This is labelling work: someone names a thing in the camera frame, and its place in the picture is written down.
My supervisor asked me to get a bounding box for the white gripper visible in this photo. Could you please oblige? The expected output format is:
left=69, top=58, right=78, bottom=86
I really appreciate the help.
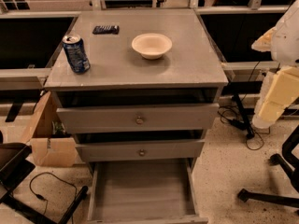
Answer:
left=251, top=0, right=299, bottom=129

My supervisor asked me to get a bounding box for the blue pepsi can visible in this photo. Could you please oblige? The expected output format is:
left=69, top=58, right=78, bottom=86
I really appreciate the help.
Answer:
left=63, top=34, right=90, bottom=74

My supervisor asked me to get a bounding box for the grey top drawer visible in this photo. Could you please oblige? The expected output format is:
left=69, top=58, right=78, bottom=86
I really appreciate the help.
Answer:
left=57, top=104, right=219, bottom=133

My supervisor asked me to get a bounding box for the grey middle drawer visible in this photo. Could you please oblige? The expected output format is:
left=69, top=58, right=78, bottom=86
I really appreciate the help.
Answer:
left=76, top=139, right=205, bottom=162

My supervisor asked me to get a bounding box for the grey drawer cabinet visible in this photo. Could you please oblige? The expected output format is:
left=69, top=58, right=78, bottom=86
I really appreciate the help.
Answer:
left=44, top=8, right=229, bottom=173

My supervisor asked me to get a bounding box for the grey open bottom drawer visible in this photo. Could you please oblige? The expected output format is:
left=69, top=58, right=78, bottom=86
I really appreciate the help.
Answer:
left=87, top=159, right=208, bottom=224

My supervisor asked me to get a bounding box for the black desk leg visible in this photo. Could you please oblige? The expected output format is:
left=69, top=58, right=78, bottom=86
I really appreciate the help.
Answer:
left=233, top=92, right=255, bottom=139

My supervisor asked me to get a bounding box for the white paper bowl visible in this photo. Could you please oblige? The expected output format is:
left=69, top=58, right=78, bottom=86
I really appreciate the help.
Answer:
left=132, top=34, right=172, bottom=60

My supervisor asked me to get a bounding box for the black office chair right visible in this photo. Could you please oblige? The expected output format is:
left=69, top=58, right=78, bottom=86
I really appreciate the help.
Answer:
left=237, top=124, right=299, bottom=209

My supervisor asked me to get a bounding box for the dark snack bar packet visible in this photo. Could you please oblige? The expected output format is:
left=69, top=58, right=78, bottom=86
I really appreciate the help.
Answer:
left=93, top=25, right=120, bottom=35

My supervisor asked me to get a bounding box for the brown cardboard box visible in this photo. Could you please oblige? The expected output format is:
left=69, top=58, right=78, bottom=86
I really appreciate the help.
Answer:
left=21, top=92, right=78, bottom=167

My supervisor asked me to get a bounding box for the black chair left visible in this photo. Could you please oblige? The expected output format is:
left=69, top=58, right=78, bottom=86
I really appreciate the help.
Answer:
left=0, top=131, right=90, bottom=224

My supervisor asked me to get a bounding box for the black cables right floor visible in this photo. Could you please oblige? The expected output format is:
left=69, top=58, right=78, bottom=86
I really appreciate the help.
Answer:
left=217, top=61, right=271, bottom=151

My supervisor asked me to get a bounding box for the black floor cable left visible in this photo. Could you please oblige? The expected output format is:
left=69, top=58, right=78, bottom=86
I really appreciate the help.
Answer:
left=28, top=171, right=78, bottom=224

